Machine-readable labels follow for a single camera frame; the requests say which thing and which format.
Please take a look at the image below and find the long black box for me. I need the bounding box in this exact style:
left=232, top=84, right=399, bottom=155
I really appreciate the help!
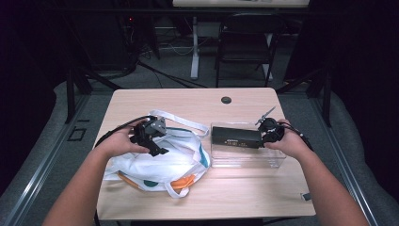
left=211, top=125, right=264, bottom=149

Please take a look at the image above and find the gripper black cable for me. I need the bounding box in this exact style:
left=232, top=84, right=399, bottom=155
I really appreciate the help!
left=279, top=122, right=314, bottom=153
left=93, top=115, right=154, bottom=149

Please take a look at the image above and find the person's left hand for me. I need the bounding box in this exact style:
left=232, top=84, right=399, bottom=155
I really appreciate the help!
left=97, top=121, right=151, bottom=159

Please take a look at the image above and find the black folding chair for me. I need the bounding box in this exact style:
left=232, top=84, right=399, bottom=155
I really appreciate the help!
left=215, top=12, right=285, bottom=89

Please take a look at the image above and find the white desk leg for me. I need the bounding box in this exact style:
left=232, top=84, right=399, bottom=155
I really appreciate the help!
left=190, top=16, right=200, bottom=80

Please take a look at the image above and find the white teal orange tote bag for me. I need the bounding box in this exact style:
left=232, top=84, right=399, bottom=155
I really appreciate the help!
left=103, top=108, right=211, bottom=200

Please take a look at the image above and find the black floor cable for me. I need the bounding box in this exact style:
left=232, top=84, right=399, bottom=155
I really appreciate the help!
left=136, top=60, right=208, bottom=89

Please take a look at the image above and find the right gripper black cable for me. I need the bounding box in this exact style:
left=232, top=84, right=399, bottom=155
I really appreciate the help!
left=279, top=122, right=314, bottom=153

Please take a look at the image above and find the aluminium floor rail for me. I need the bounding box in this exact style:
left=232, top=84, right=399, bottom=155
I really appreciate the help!
left=3, top=93, right=90, bottom=226
left=309, top=97, right=377, bottom=226

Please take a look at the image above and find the dark equipment cabinet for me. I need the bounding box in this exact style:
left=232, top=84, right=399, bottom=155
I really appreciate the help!
left=88, top=13, right=139, bottom=72

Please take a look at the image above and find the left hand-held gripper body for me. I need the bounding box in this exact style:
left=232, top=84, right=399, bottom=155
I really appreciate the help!
left=130, top=116, right=168, bottom=147

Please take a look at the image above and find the clear plastic bin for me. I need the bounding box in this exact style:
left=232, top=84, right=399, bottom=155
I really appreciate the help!
left=210, top=121, right=287, bottom=169

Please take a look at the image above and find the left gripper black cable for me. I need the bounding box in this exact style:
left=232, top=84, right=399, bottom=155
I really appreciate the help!
left=93, top=115, right=154, bottom=149

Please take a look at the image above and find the black metal stand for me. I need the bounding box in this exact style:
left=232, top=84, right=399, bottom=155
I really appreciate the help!
left=64, top=67, right=123, bottom=124
left=276, top=67, right=333, bottom=128

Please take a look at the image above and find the person's right hand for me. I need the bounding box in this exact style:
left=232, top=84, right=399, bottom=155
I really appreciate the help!
left=264, top=119, right=310, bottom=160

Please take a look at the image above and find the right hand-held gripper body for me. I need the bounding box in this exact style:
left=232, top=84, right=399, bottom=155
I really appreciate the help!
left=255, top=106, right=286, bottom=148

